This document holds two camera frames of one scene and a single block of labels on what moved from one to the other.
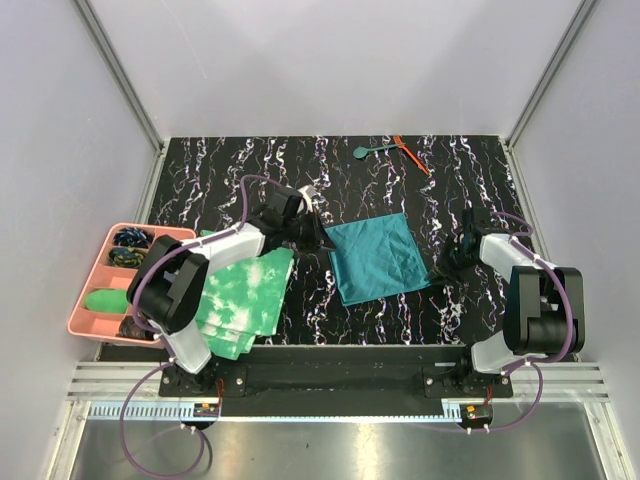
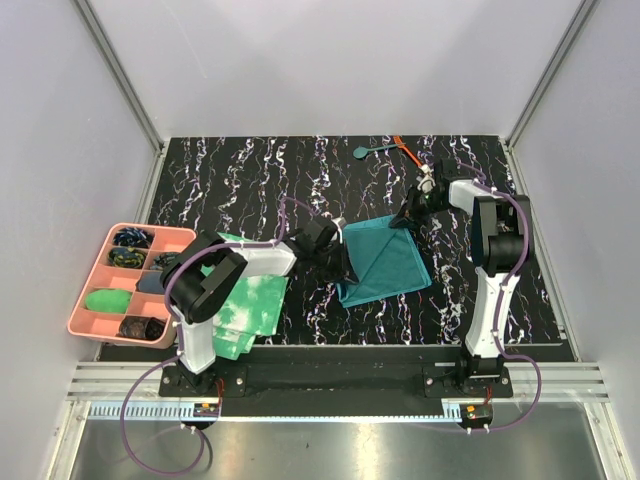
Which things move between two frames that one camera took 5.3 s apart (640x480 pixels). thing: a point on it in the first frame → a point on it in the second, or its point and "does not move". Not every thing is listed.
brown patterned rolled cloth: [129, 329] does not move
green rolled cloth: [112, 301] does not move
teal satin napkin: [376, 257] does not move
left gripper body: [302, 231] → [331, 262]
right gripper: [446, 271] → [409, 214]
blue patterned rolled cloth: [133, 237] does not move
